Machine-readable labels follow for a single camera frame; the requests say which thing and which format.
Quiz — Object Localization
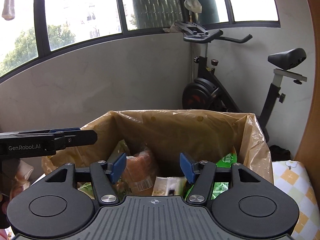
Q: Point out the orange bread snack pack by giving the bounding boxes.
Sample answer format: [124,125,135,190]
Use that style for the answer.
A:
[121,148,158,196]

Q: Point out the hanging beige sock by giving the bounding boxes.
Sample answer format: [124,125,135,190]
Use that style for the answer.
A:
[2,0,15,21]

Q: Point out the black window frame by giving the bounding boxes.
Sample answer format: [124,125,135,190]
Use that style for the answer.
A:
[1,0,280,81]

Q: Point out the cardboard box with plastic liner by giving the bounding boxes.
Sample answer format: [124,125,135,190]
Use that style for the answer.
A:
[42,110,273,195]

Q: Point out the white snack packet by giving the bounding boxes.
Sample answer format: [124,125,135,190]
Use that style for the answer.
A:
[152,177,187,196]

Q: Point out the black exercise bike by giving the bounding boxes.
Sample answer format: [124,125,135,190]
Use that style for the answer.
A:
[172,21,308,143]

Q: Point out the checkered floral bed sheet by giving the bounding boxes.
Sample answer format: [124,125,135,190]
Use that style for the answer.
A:
[272,160,320,239]

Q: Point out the person's left hand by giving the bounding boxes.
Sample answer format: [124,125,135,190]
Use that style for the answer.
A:
[1,159,34,229]

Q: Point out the green snack bag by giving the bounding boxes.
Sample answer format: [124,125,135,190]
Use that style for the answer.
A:
[184,147,238,201]

